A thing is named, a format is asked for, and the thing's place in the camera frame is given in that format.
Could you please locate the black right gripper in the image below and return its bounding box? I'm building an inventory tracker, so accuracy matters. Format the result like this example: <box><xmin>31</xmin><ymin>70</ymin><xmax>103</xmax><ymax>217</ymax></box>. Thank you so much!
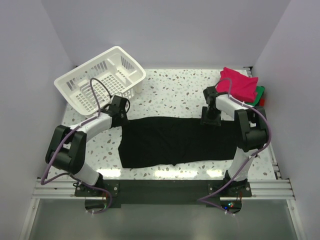
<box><xmin>201</xmin><ymin>106</ymin><xmax>222</xmax><ymax>131</ymax></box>

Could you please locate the black t shirt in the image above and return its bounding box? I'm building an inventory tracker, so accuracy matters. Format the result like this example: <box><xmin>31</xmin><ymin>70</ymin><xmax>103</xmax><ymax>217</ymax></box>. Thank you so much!
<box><xmin>118</xmin><ymin>116</ymin><xmax>237</xmax><ymax>169</ymax></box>

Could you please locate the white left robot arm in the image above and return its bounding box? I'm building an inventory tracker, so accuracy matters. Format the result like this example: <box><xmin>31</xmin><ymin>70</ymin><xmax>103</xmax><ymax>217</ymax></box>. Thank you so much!
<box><xmin>41</xmin><ymin>95</ymin><xmax>131</xmax><ymax>196</ymax></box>

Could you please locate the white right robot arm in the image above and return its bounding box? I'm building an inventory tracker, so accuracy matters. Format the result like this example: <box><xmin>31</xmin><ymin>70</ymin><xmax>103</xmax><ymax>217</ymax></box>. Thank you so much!
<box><xmin>200</xmin><ymin>86</ymin><xmax>271</xmax><ymax>197</ymax></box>

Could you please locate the white plastic laundry basket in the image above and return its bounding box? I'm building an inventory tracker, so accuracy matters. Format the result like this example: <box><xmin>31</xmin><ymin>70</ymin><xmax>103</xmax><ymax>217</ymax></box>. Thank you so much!
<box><xmin>54</xmin><ymin>46</ymin><xmax>146</xmax><ymax>116</ymax></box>

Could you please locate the pink folded t shirt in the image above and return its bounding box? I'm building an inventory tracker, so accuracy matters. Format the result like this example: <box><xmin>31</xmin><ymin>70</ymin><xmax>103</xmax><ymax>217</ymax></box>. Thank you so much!
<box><xmin>216</xmin><ymin>67</ymin><xmax>259</xmax><ymax>103</ymax></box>

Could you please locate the red folded t shirt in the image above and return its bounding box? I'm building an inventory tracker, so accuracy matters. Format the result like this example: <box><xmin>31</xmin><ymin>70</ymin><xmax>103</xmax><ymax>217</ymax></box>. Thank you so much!
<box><xmin>258</xmin><ymin>98</ymin><xmax>265</xmax><ymax>107</ymax></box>

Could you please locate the green folded t shirt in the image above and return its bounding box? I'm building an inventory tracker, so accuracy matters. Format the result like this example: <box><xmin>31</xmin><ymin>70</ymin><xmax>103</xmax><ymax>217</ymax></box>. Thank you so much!
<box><xmin>246</xmin><ymin>86</ymin><xmax>265</xmax><ymax>107</ymax></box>

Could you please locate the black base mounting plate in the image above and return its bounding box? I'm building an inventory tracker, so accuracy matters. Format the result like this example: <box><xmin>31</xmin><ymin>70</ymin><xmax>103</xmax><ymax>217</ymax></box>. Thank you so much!
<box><xmin>74</xmin><ymin>178</ymin><xmax>252</xmax><ymax>210</ymax></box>

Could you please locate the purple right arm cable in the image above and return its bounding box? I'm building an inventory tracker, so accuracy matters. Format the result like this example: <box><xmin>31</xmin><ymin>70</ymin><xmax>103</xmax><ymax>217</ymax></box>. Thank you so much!
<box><xmin>197</xmin><ymin>77</ymin><xmax>273</xmax><ymax>216</ymax></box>

